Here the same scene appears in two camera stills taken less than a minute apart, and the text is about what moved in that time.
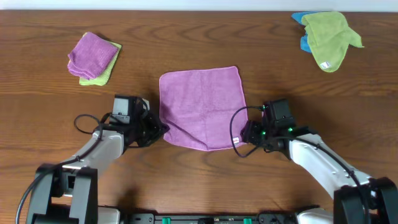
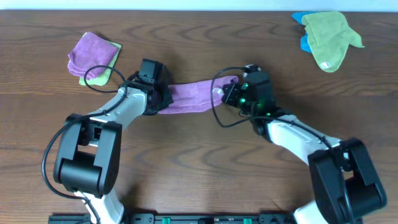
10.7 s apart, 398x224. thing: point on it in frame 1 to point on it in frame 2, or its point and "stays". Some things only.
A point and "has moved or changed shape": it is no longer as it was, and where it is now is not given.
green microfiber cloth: (329, 37) stays
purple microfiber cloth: (196, 106) has moved or changed shape
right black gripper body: (258, 134) to (237, 98)
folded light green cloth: (101, 79) stays
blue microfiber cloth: (304, 42) stays
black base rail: (149, 218) stays
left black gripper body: (153, 128) to (166, 98)
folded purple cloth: (91, 55) stays
